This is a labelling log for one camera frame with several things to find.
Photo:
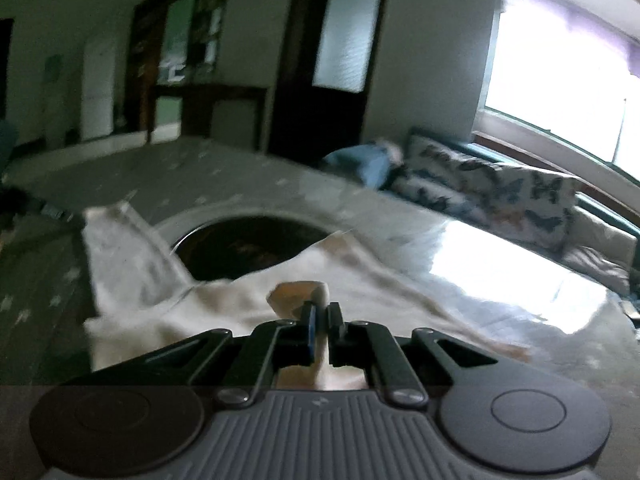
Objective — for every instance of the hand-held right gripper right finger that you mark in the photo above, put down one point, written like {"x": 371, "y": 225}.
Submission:
{"x": 336, "y": 330}

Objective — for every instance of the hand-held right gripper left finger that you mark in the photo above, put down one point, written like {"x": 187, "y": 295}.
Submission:
{"x": 310, "y": 330}

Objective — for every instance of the cream cloth garment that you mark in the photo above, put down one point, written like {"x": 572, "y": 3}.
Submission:
{"x": 225, "y": 305}

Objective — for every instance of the black round induction cooktop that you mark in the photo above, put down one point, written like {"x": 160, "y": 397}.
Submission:
{"x": 240, "y": 245}

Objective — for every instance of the blue blanket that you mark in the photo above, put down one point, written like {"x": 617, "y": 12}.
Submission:
{"x": 360, "y": 165}

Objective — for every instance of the small grey towel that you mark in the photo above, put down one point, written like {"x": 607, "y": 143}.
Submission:
{"x": 392, "y": 150}

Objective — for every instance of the dark door frosted glass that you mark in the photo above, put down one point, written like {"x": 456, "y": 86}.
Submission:
{"x": 330, "y": 110}

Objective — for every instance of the dark wooden console table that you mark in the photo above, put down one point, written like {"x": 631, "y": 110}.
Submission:
{"x": 220, "y": 92}

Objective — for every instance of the beige cushion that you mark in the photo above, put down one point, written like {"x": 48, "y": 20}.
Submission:
{"x": 600, "y": 250}

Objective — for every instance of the teal sofa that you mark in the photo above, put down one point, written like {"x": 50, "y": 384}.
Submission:
{"x": 595, "y": 207}

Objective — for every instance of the dark wooden shelf cabinet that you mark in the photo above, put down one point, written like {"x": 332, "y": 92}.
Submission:
{"x": 145, "y": 60}

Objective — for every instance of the white refrigerator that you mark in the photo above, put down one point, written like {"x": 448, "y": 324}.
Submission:
{"x": 98, "y": 90}

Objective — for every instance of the green framed window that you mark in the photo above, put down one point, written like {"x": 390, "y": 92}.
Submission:
{"x": 555, "y": 90}

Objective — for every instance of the purple window blind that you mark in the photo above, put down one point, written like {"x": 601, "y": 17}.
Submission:
{"x": 590, "y": 25}

